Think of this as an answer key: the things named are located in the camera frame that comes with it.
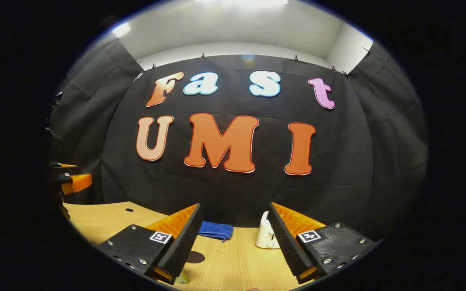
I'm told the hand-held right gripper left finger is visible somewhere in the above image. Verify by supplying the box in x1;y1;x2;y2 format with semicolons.
97;203;204;285

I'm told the ceiling light panel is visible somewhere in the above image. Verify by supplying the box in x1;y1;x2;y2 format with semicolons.
195;0;289;6

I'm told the white toaster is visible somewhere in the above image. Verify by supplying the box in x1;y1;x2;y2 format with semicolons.
256;211;281;249

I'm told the black backdrop cloth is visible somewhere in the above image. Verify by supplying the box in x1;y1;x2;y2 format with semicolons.
48;40;430;243

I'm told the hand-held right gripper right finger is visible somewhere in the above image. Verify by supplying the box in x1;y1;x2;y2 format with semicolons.
267;202;376;285

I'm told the blue folded towel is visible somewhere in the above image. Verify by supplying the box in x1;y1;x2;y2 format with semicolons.
198;221;234;243

